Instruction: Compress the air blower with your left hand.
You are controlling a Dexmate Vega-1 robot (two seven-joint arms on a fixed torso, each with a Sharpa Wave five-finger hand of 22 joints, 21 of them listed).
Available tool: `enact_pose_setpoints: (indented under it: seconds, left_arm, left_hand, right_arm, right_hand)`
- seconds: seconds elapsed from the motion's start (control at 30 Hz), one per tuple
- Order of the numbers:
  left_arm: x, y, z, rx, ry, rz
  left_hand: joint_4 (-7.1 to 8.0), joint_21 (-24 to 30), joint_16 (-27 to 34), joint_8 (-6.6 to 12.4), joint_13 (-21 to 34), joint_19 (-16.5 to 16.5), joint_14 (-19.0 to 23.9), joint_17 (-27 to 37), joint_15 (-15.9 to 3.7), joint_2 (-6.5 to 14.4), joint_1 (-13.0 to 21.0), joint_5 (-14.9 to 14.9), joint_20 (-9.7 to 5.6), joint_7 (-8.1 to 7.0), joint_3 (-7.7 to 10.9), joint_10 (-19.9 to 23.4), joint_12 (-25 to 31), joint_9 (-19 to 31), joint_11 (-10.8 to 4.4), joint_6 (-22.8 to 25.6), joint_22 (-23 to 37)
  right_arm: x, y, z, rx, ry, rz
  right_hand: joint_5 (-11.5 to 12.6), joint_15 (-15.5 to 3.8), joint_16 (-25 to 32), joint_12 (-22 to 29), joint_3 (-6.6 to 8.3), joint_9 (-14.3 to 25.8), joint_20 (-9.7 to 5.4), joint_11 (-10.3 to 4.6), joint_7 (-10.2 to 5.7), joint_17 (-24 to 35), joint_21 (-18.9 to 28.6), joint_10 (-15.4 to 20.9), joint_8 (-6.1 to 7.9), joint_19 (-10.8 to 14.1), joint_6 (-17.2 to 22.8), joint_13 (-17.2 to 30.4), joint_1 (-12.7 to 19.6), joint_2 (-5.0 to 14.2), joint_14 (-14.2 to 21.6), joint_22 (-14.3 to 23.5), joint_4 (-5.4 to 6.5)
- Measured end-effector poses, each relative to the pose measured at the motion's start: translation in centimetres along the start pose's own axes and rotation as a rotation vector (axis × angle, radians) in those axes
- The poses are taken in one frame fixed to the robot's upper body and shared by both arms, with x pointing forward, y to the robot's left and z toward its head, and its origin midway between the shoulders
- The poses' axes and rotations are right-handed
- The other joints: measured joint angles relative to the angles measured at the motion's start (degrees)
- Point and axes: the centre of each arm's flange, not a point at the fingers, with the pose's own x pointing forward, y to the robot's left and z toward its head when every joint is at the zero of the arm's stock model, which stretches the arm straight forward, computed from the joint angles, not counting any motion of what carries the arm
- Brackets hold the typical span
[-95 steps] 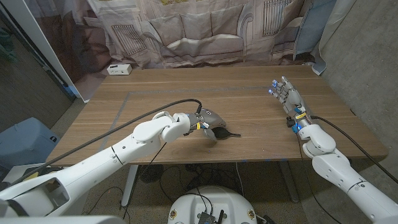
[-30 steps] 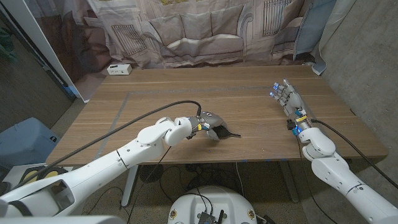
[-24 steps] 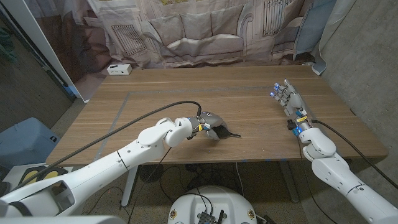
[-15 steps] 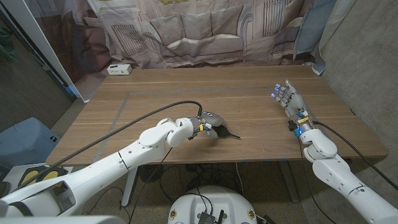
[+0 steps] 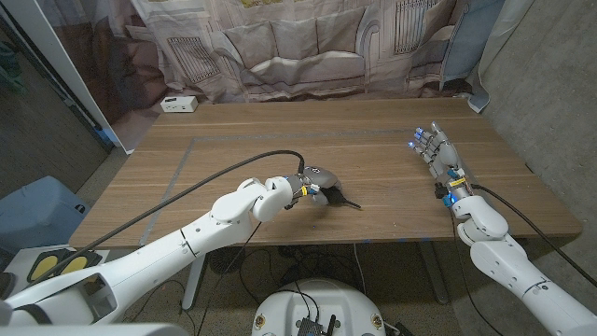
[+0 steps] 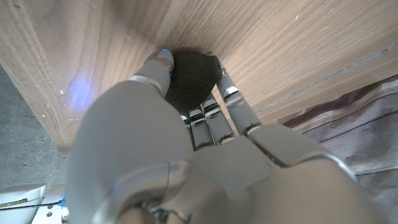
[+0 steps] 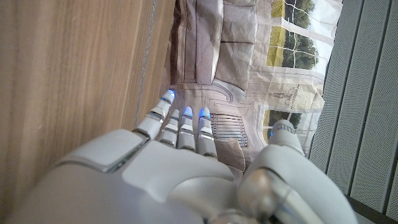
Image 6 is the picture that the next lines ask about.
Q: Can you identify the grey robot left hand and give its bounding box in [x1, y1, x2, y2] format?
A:
[63, 49, 391, 224]

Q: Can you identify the printed living room backdrop cloth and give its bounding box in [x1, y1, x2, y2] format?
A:
[276, 74, 398, 224]

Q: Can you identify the black rubber air blower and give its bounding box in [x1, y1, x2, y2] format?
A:
[164, 50, 223, 115]

